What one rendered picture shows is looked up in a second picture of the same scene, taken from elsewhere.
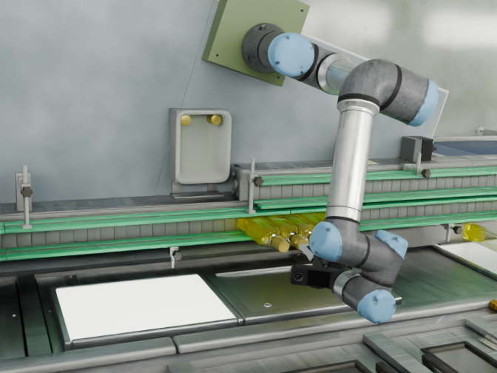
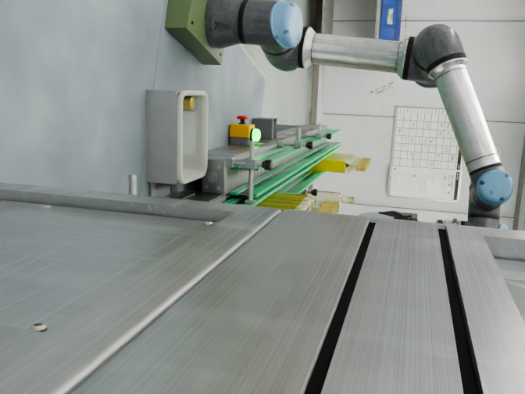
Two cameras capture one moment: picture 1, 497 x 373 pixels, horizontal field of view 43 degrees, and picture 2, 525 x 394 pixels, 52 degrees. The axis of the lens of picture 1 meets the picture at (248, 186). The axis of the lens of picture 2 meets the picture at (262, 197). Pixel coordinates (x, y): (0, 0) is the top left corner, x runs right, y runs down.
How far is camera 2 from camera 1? 1.46 m
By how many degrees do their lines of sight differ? 51
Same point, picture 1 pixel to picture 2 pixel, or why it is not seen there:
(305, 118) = (216, 102)
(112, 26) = not seen: outside the picture
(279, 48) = (288, 16)
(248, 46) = (219, 14)
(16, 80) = (11, 36)
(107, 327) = not seen: hidden behind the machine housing
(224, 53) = (195, 21)
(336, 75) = (331, 46)
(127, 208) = not seen: hidden behind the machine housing
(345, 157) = (476, 110)
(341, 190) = (488, 140)
